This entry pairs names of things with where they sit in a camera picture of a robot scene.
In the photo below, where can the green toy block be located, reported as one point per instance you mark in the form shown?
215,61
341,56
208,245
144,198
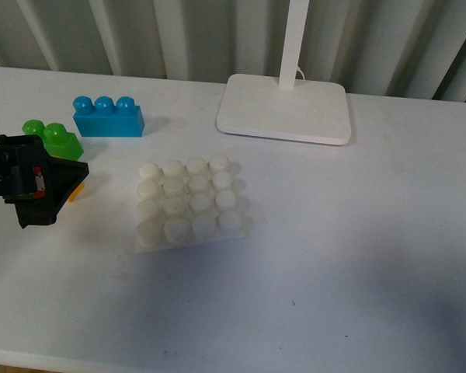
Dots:
56,139

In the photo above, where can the white studded base plate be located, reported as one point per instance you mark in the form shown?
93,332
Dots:
188,204

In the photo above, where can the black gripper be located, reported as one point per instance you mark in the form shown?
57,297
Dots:
41,183

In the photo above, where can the yellow toy block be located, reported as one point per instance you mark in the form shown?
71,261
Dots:
75,192

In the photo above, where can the white lamp stand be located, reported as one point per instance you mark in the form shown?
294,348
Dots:
286,108

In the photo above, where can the blue toy block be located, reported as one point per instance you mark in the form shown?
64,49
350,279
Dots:
104,118

